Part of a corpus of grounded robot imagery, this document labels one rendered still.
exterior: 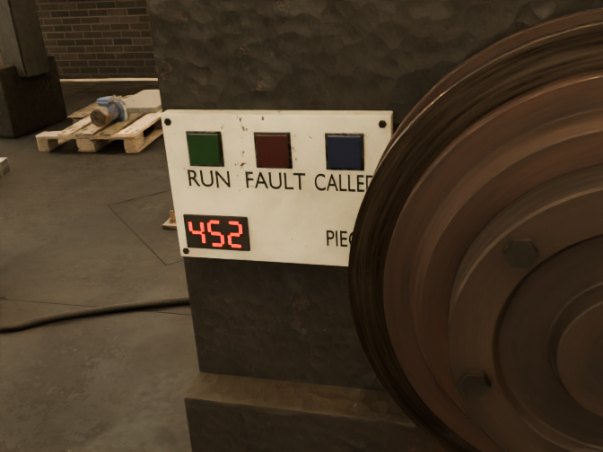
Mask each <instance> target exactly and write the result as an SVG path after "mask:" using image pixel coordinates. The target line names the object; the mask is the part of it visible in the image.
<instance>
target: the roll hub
mask: <svg viewBox="0 0 603 452"><path fill-rule="evenodd" d="M511 238H531V239H532V241H533V243H534V244H535V246H536V248H537V251H538V252H539V257H538V258H537V260H536V261H535V262H534V264H533V265H532V266H531V267H530V269H523V268H510V266H509V264H508V262H507V261H506V259H505V257H504V256H503V249H504V248H505V246H506V245H507V244H508V242H509V241H510V240H511ZM447 355H448V363H449V368H450V374H451V377H452V381H453V384H454V387H455V388H456V390H457V393H458V395H459V398H460V400H461V402H462V404H463V405H464V406H465V408H466V410H467V412H468V413H469V415H470V416H471V418H472V419H473V421H474V422H475V423H476V425H477V426H478V427H479V428H480V429H481V430H482V432H483V433H484V434H485V435H486V436H487V437H488V438H489V439H490V440H491V441H492V442H493V443H494V444H496V445H497V446H498V447H499V448H500V449H502V450H503V451H504V452H603V164H599V165H594V166H590V167H587V168H583V169H577V170H575V171H572V172H569V173H566V174H564V175H562V176H559V177H557V178H553V179H551V180H548V181H547V182H545V183H543V184H541V185H539V186H537V187H535V188H533V189H531V190H529V191H528V192H527V193H525V194H524V195H522V196H520V197H519V198H517V199H516V200H514V201H513V202H512V203H510V204H509V205H507V206H506V207H505V208H504V209H503V210H501V211H500V212H499V213H498V214H497V215H496V216H495V217H494V218H493V219H492V220H491V221H490V222H489V223H488V224H487V225H486V226H485V227H484V228H483V229H482V231H481V232H480V233H479V234H478V236H477V237H476V238H475V240H474V241H473V243H472V244H471V246H470V247H469V249H468V251H467V253H466V254H465V256H464V258H463V260H462V262H461V264H460V266H459V270H458V271H457V274H456V277H455V280H454V283H453V286H452V291H451V295H450V310H449V320H448V331H447ZM467 369H479V370H483V371H484V372H485V374H486V376H487V377H488V378H489V380H490V381H491V387H490V388H489V389H488V391H487V392H486V393H485V394H484V395H483V397H478V396H470V395H465V393H464V392H463V390H462V389H461V387H460V385H459V378H460V377H461V376H462V374H463V373H464V372H465V371H466V370H467Z"/></svg>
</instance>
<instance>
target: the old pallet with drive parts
mask: <svg viewBox="0 0 603 452"><path fill-rule="evenodd" d="M132 96H134V95H127V96H125V97H123V98H122V96H116V97H119V98H121V99H122V100H123V101H124V100H126V99H128V98H130V97H132ZM98 107H99V106H98V102H94V103H93V104H91V105H89V106H87V107H85V108H83V109H81V110H79V111H76V112H75V113H73V114H71V115H70V116H68V117H70V118H71V119H73V125H72V126H70V127H68V128H67V129H65V130H63V131H45V132H43V133H40V134H39V135H36V138H37V143H38V147H39V151H40V152H50V151H52V150H54V149H56V148H57V147H58V146H60V145H62V144H63V143H66V142H68V141H70V140H72V139H76V144H77V147H78V148H79V149H78V152H97V151H98V150H100V149H101V148H103V147H105V146H106V145H108V144H109V143H111V142H113V141H114V140H116V139H124V140H123V142H124V147H125V150H126V152H132V153H135V152H140V151H142V150H143V148H145V147H146V146H147V145H148V144H150V143H151V142H153V141H154V140H155V139H157V138H158V137H159V136H160V135H162V134H163V130H162V118H161V113H162V109H161V110H160V111H158V112H157V113H127V114H128V119H127V121H126V123H125V121H123V122H118V121H117V120H116V121H112V122H110V123H108V124H107V125H105V126H102V127H99V126H96V125H94V124H93V122H92V121H91V118H90V114H91V112H92V111H93V110H94V109H96V108H98ZM152 124H153V128H154V130H153V131H152V132H151V133H150V134H149V135H147V136H146V137H144V133H143V131H144V130H145V129H146V128H148V127H149V126H151V125H152ZM108 126H109V127H108ZM107 127H108V128H107ZM105 128H106V129H105ZM103 129H105V130H103ZM102 130H103V131H102Z"/></svg>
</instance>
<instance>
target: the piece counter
mask: <svg viewBox="0 0 603 452"><path fill-rule="evenodd" d="M210 223H219V221H210ZM210 223H208V224H207V227H208V232H211V225H210ZM229 224H239V222H229ZM200 226H201V231H204V224H203V223H202V222H200ZM201 231H193V234H202V232H201ZM239 232H240V233H242V228H241V225H240V224H239ZM211 233H212V235H221V233H220V232H211ZM240 233H231V236H240ZM231 236H228V242H229V244H231V245H232V248H240V245H233V244H232V241H231ZM202 240H203V243H205V234H202ZM221 242H222V244H224V239H223V235H221ZM222 244H216V243H213V246H215V247H221V246H222Z"/></svg>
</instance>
